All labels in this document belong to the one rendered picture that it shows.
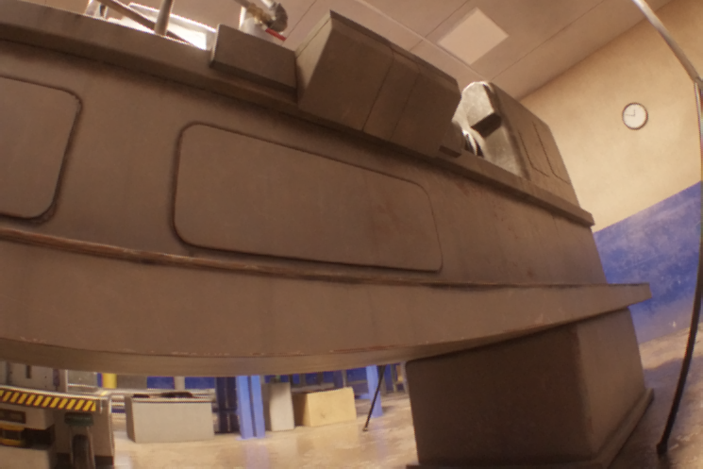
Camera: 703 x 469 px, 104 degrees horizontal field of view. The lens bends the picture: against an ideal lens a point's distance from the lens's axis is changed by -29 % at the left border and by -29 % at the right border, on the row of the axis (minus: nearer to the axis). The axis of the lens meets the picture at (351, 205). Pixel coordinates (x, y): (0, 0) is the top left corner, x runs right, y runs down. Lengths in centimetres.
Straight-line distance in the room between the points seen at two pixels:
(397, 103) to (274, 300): 45
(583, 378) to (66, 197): 106
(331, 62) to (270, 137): 14
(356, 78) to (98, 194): 39
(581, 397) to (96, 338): 98
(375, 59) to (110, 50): 39
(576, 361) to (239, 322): 87
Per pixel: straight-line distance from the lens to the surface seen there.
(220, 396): 302
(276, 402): 288
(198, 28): 95
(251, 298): 28
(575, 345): 102
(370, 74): 61
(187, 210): 46
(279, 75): 60
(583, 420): 105
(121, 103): 53
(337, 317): 31
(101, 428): 160
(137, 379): 616
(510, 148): 135
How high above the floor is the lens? 38
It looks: 25 degrees up
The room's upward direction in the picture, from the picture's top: 8 degrees counter-clockwise
